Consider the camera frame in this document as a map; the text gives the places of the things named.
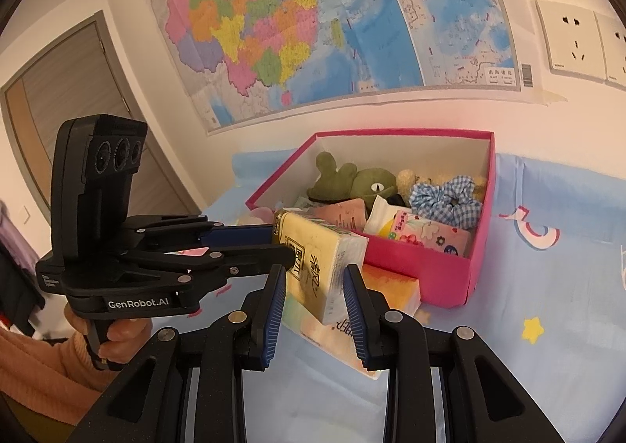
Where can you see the orange sleeve left forearm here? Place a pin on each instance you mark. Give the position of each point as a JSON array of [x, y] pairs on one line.
[[58, 381]]

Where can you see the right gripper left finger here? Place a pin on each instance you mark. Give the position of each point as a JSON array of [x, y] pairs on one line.
[[199, 372]]

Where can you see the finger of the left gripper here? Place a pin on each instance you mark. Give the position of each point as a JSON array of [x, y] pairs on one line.
[[170, 233], [212, 270]]

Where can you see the floral pink tissue pack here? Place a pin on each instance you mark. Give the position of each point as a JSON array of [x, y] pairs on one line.
[[414, 230]]

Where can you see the pink face mask sachet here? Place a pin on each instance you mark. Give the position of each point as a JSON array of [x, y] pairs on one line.
[[349, 214]]

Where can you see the beige teddy bear plush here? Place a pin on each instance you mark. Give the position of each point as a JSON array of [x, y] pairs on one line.
[[407, 178]]

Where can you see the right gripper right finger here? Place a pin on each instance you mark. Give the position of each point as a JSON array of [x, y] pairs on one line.
[[483, 401]]

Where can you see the green frog plush toy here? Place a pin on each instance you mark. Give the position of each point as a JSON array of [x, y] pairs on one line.
[[338, 184]]

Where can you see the white printed wipes pack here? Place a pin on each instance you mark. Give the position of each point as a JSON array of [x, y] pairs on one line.
[[381, 218]]

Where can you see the colourful wall map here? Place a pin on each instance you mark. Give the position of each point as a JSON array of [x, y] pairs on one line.
[[241, 60]]

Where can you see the yellow tissue pack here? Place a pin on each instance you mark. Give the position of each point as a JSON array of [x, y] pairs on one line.
[[322, 252]]

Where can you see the blue cartoon bed sheet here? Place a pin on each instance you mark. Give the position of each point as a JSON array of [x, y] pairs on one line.
[[550, 301]]

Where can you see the blue gingham scrunchie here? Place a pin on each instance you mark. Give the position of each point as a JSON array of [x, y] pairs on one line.
[[451, 203]]

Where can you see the pink cardboard box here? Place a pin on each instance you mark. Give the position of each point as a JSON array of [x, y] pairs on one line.
[[445, 280]]

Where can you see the white wall socket panel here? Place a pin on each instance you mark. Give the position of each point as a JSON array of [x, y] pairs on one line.
[[573, 42]]

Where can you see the person's left hand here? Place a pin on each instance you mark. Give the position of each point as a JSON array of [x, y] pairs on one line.
[[124, 339]]

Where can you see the grey wooden door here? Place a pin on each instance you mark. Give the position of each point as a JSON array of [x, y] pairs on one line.
[[77, 75]]

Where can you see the large pastel tissue pack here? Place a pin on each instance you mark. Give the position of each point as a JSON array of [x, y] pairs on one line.
[[346, 338]]

